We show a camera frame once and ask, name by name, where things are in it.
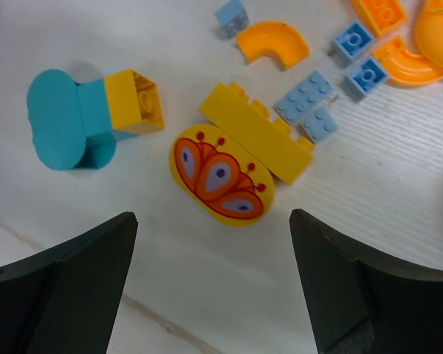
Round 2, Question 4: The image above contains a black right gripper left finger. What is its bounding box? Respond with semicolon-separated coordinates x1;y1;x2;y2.
0;212;138;353

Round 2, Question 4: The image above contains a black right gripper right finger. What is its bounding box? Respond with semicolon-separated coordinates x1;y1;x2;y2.
289;209;443;353

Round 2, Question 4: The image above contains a yellow long lego brick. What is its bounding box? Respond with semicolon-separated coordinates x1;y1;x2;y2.
199;82;315;185

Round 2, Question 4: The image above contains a teal rounded lego piece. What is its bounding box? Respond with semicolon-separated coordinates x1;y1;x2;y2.
27;69;134;171

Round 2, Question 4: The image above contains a yellow oval butterfly lego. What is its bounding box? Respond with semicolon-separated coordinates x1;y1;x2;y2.
168;124;275;227

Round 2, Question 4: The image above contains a yellow square lego brick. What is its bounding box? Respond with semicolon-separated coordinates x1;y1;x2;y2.
103;69;165;136

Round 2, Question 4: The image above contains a small light blue plate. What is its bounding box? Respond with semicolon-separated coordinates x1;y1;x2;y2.
301;106;337;144

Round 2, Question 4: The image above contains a light blue flat plate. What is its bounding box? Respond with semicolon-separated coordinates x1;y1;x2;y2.
273;70;334;125

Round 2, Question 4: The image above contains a light blue square brick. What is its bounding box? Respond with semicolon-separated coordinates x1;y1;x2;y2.
332;20;376;66
346;55;390;100

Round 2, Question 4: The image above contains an orange flat curved piece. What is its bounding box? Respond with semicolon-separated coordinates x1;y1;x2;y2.
372;35;443;88

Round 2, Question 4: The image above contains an orange curved quarter piece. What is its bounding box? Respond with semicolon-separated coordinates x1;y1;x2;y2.
236;21;310;70

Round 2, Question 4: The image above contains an orange curved tube piece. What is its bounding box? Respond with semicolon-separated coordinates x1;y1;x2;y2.
413;0;443;68

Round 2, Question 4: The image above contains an orange rectangular lego brick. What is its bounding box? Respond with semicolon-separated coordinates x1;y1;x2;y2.
350;0;408;38

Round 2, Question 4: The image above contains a small light blue brick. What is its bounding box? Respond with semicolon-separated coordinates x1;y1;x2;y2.
215;0;250;38

